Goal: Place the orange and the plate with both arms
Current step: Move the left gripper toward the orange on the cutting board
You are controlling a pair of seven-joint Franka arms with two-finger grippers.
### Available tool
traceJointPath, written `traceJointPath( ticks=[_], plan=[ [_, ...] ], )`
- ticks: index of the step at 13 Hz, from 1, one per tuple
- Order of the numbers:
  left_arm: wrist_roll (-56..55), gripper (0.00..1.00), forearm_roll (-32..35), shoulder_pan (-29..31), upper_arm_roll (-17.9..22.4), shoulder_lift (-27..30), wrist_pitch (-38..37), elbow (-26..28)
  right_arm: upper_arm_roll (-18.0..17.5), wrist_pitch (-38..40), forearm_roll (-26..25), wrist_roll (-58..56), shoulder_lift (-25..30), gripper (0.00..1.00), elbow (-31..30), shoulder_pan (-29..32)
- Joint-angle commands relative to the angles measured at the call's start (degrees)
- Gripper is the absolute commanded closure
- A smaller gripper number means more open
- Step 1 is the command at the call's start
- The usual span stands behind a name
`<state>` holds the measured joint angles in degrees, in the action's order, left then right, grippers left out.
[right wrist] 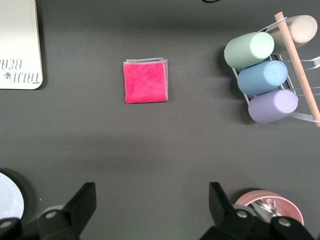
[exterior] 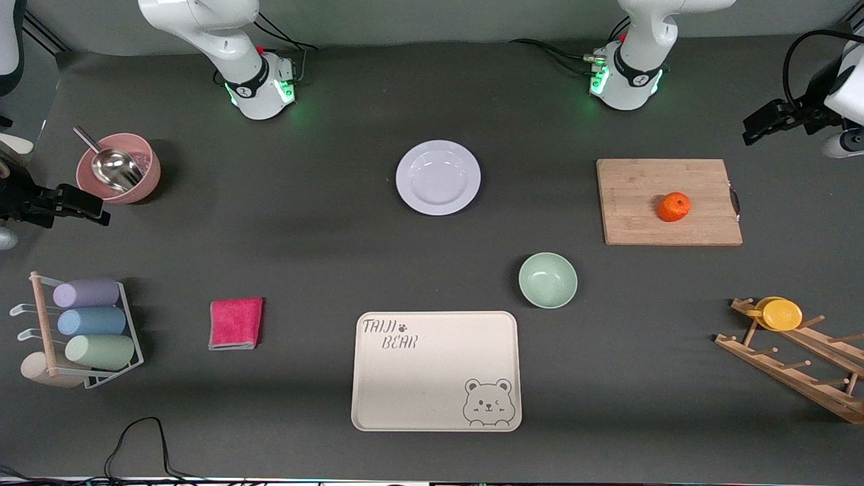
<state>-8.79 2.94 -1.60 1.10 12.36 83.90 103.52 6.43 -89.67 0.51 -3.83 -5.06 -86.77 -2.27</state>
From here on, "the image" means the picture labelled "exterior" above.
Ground wooden cutting board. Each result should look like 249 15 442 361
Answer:
596 159 744 246

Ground white round plate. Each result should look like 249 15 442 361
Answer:
396 140 482 217

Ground black metal frame bar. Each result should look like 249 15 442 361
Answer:
20 9 70 55

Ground white wire cup rack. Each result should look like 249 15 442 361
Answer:
9 271 144 390

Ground green cup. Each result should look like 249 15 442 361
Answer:
65 335 136 371

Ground purple cup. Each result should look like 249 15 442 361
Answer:
53 279 121 309

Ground blue cup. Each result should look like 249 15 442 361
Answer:
57 307 127 337

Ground black left arm base cables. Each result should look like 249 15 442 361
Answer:
508 16 632 76

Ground black arm base cables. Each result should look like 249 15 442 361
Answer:
213 9 319 87
508 16 632 76

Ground light green bowl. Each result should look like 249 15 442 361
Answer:
518 252 578 310

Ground metal scoop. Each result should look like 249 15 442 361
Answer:
73 126 144 194

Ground black right arm base cables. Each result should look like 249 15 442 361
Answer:
213 9 319 87

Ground beige cup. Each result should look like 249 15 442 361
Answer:
20 352 85 389

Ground pink folded cloth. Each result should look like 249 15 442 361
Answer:
209 298 265 351

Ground yellow cup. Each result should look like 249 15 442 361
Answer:
747 296 804 332

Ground wooden peg rack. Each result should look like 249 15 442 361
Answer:
714 298 864 425

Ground pink bowl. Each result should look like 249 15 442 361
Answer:
76 133 162 205

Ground black looped cable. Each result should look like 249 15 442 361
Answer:
104 417 203 483

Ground beige tray with bear print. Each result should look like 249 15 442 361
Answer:
351 311 523 433

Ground orange fruit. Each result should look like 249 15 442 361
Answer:
657 192 693 223

